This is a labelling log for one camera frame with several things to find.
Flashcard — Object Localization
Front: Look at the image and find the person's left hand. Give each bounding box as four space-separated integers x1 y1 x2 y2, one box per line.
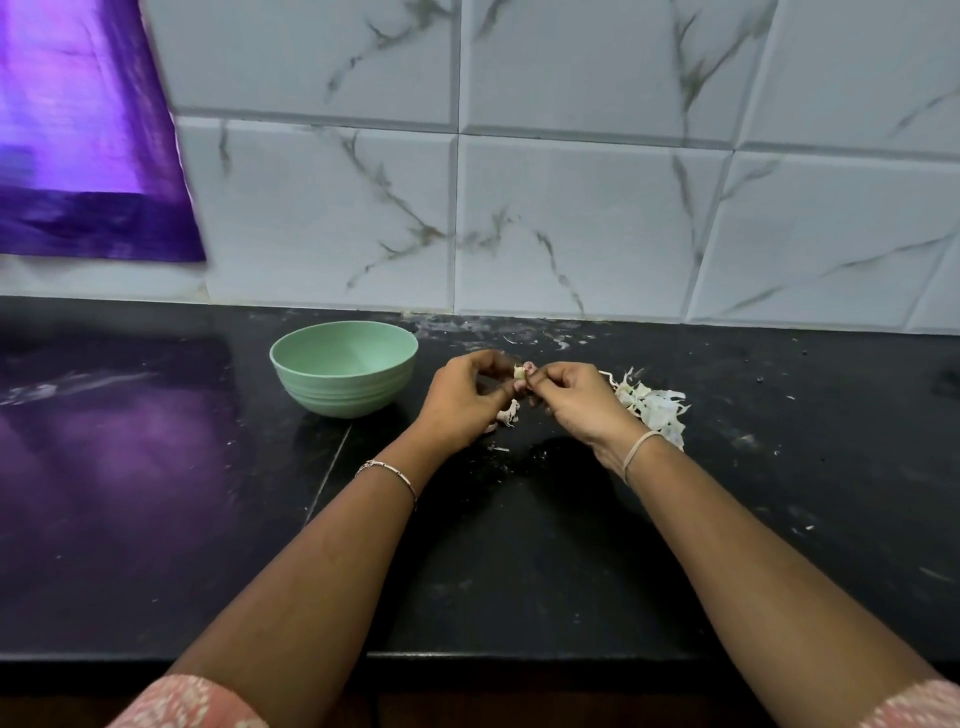
411 348 522 461

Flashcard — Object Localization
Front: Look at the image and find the mint green bowl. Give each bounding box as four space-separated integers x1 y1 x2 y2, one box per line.
268 319 422 420

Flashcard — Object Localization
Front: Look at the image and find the person's right forearm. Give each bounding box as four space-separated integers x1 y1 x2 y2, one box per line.
618 442 939 722

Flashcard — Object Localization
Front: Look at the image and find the silver wrist bracelet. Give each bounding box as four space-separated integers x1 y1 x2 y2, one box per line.
355 459 420 506
619 429 666 485

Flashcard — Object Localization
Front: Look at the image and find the silver left wrist bracelet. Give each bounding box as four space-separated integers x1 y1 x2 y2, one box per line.
355 459 420 506

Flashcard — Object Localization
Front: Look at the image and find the person's right hand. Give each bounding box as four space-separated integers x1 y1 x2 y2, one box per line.
522 360 651 471

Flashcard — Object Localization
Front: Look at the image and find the pink patterned left sleeve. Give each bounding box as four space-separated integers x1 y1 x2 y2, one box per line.
108 673 273 728

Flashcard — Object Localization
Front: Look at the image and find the purple cloth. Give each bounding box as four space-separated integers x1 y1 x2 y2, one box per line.
0 0 209 264

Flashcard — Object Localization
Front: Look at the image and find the silver right wrist bracelet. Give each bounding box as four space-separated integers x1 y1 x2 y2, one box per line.
619 429 666 485

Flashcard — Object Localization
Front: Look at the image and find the pile of white garlic peels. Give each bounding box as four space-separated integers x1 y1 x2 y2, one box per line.
600 366 695 452

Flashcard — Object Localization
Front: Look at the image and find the pink patterned sleeve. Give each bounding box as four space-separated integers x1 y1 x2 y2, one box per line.
858 678 960 728
108 673 273 728

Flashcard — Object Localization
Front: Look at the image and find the pink patterned right sleeve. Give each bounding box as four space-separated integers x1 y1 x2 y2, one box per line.
858 678 960 728

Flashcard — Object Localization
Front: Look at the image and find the person's left forearm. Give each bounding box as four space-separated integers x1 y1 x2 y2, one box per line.
168 447 449 707

